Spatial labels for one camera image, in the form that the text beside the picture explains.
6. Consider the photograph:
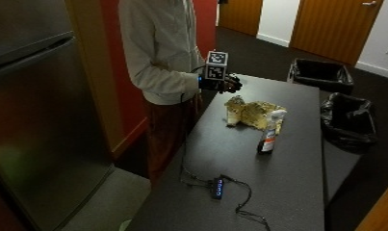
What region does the white marker cube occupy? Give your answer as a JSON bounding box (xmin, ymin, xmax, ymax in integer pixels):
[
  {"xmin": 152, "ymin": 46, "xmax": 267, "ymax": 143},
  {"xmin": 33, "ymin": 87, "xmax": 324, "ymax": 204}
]
[{"xmin": 203, "ymin": 50, "xmax": 229, "ymax": 82}]

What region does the crumpled yellow cloth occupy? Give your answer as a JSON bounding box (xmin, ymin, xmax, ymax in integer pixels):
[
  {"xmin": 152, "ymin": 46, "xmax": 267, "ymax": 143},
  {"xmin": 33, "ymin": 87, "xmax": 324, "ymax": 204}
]
[{"xmin": 223, "ymin": 94, "xmax": 288, "ymax": 135}]

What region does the white spray bottle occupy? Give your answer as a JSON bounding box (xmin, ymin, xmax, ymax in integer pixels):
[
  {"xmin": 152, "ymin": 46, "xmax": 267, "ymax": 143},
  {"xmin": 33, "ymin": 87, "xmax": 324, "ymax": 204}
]
[{"xmin": 256, "ymin": 109, "xmax": 288, "ymax": 155}]

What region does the person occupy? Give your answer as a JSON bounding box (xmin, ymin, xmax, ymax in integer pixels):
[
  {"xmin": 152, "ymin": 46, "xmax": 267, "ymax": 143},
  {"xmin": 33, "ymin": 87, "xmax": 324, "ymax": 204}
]
[{"xmin": 116, "ymin": 0, "xmax": 207, "ymax": 191}]

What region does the black lined trash bin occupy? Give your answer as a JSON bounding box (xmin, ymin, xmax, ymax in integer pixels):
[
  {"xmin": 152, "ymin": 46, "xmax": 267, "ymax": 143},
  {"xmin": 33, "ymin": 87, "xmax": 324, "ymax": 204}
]
[
  {"xmin": 285, "ymin": 58, "xmax": 356, "ymax": 95},
  {"xmin": 319, "ymin": 91, "xmax": 378, "ymax": 153}
]

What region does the wooden door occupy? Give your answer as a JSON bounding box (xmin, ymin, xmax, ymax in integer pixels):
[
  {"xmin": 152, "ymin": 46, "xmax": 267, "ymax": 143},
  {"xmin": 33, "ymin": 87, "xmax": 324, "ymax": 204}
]
[
  {"xmin": 217, "ymin": 0, "xmax": 264, "ymax": 38},
  {"xmin": 288, "ymin": 0, "xmax": 385, "ymax": 66}
]

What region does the black usb hub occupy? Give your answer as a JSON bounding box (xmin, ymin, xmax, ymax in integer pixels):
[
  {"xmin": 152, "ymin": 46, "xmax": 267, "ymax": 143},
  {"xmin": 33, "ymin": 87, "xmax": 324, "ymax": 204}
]
[{"xmin": 209, "ymin": 177, "xmax": 225, "ymax": 200}]

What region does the stainless steel refrigerator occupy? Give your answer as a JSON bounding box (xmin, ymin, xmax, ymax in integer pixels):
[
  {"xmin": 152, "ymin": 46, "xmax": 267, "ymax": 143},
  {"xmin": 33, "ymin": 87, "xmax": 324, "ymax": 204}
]
[{"xmin": 0, "ymin": 0, "xmax": 115, "ymax": 231}]

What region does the black cable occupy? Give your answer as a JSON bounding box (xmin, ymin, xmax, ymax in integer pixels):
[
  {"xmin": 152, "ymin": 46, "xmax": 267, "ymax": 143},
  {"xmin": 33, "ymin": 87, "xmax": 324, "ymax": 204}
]
[{"xmin": 219, "ymin": 173, "xmax": 272, "ymax": 231}]

